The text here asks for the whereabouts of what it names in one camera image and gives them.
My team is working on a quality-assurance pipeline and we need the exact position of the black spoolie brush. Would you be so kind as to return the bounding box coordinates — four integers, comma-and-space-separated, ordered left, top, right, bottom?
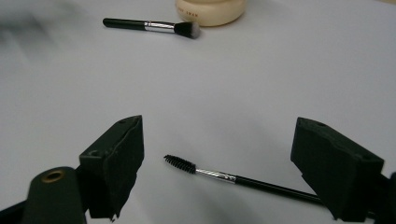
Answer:
163, 154, 325, 206

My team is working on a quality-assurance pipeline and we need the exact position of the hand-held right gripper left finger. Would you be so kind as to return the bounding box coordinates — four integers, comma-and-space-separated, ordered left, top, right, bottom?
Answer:
78, 115, 146, 222

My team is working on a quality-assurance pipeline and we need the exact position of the cream round container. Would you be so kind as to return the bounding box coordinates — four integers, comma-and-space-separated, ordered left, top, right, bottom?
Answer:
175, 0, 248, 27

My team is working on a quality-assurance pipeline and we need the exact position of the black makeup brush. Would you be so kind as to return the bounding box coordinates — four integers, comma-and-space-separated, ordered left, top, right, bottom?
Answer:
102, 17, 201, 40

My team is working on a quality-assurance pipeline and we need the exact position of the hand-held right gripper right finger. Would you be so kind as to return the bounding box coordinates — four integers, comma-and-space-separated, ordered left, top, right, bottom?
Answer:
290, 117, 385, 223

